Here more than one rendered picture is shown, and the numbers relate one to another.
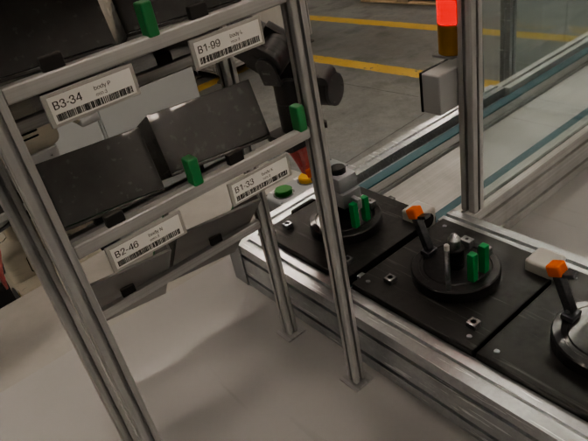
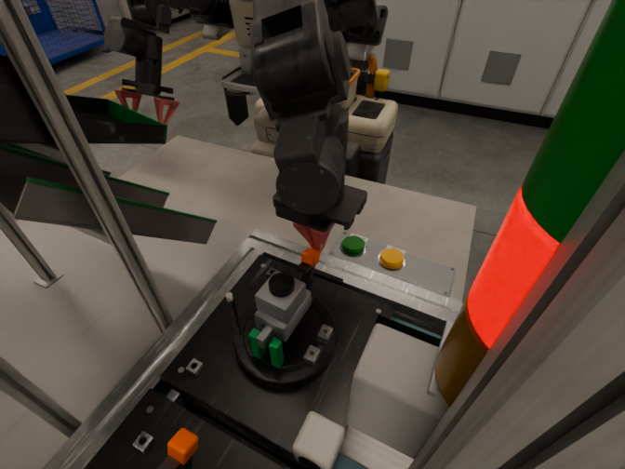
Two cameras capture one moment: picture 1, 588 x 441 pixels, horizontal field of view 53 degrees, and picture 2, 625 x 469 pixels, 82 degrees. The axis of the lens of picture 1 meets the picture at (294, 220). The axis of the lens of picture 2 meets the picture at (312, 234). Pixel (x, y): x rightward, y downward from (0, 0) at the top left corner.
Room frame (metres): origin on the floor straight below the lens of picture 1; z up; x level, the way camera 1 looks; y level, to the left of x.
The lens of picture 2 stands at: (0.86, -0.34, 1.42)
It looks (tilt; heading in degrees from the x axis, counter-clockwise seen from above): 44 degrees down; 60
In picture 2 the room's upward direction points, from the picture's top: straight up
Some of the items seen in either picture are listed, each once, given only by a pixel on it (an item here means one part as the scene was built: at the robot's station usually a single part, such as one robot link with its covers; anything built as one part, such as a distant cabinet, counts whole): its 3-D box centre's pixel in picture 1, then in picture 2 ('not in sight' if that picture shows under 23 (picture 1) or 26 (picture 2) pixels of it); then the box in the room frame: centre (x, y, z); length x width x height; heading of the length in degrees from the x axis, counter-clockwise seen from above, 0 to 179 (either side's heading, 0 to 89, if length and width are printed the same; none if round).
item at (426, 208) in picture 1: (419, 217); (318, 443); (0.93, -0.23, 0.97); 0.05 x 0.05 x 0.04; 34
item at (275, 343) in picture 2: (365, 207); (276, 353); (0.93, -0.13, 1.01); 0.01 x 0.01 x 0.05; 34
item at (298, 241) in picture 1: (346, 227); (286, 341); (0.96, -0.10, 0.96); 0.24 x 0.24 x 0.02; 34
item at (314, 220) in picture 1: (345, 220); (285, 335); (0.96, -0.10, 0.98); 0.14 x 0.14 x 0.02
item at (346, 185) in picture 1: (343, 185); (278, 305); (0.95, -0.10, 1.06); 0.08 x 0.04 x 0.07; 31
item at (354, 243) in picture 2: (283, 192); (352, 247); (1.14, 0.01, 0.96); 0.04 x 0.04 x 0.02
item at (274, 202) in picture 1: (309, 191); (389, 271); (1.18, -0.05, 0.93); 0.21 x 0.07 x 0.06; 124
